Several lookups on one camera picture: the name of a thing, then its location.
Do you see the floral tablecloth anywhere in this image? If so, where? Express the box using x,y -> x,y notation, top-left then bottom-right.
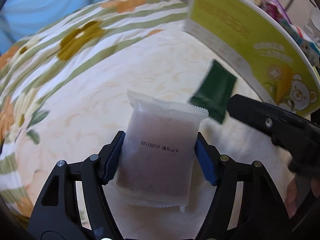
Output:
15,28 -> 295,240

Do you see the purple snack bag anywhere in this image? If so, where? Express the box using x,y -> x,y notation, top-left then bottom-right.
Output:
260,0 -> 291,24

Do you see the blue window cloth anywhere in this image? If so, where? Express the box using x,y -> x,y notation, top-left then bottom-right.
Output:
1,0 -> 101,54

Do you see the green cardboard box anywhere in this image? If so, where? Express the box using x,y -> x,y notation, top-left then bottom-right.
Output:
184,0 -> 319,116

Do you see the floral striped green quilt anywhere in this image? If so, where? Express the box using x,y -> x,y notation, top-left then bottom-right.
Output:
1,0 -> 187,218

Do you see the white translucent snack pack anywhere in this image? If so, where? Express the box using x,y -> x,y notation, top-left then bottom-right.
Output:
116,91 -> 208,212

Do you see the red white cartoon bag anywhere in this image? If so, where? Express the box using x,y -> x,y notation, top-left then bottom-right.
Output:
288,24 -> 319,68

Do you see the dark green sachet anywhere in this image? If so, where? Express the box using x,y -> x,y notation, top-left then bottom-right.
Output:
189,60 -> 237,124

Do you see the person's right hand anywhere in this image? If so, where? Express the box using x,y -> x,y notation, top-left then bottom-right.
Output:
284,173 -> 320,219

